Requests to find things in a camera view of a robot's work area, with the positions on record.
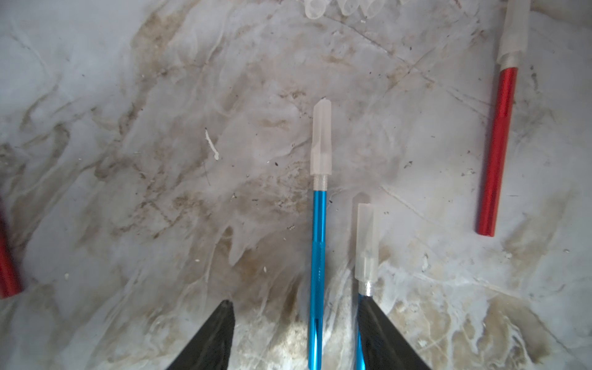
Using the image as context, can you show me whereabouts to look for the red carving knife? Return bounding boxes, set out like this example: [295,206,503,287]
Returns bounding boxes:
[476,0,531,237]
[0,221,23,298]

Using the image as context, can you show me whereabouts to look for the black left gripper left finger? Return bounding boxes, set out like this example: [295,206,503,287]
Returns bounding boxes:
[167,300,235,370]

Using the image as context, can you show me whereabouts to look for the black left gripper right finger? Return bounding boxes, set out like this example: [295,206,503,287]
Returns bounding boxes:
[357,295,430,370]

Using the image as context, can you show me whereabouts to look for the clear cap of red knife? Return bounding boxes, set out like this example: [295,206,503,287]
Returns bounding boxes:
[359,0,385,19]

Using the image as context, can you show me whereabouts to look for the blue carving knife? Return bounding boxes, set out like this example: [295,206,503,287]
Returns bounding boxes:
[308,98,332,370]
[355,203,379,370]

